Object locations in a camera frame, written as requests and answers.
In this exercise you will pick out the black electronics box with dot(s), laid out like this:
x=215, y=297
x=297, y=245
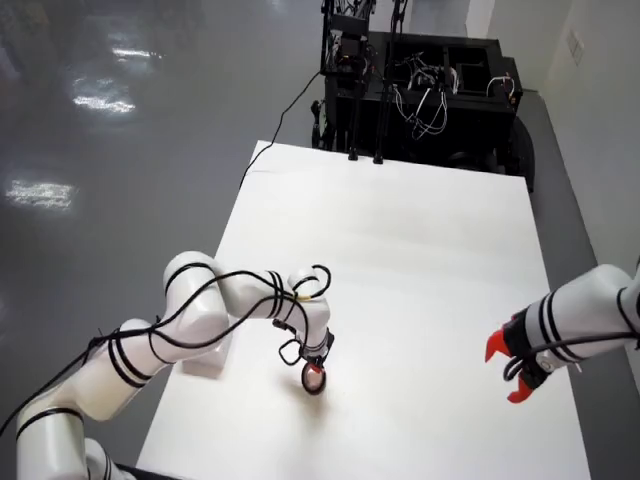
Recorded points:
x=350, y=47

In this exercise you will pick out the black aluminium rail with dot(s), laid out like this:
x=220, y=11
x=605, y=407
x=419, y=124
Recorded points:
x=130, y=475

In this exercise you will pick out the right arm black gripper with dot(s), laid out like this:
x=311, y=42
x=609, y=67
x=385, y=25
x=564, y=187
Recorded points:
x=525, y=350

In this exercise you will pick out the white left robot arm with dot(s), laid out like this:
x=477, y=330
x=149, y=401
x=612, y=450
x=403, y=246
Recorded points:
x=200, y=300

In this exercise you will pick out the black tripod stand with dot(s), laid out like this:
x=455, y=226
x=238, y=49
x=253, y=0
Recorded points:
x=382, y=100

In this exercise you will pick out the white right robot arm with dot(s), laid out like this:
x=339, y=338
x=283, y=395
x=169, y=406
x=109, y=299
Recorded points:
x=590, y=300

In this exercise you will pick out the black equipment cart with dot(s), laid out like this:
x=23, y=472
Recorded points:
x=450, y=130

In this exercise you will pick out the black tape roll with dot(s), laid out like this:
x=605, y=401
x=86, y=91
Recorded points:
x=314, y=392

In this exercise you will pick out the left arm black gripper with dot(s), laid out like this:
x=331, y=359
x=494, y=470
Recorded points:
x=317, y=350

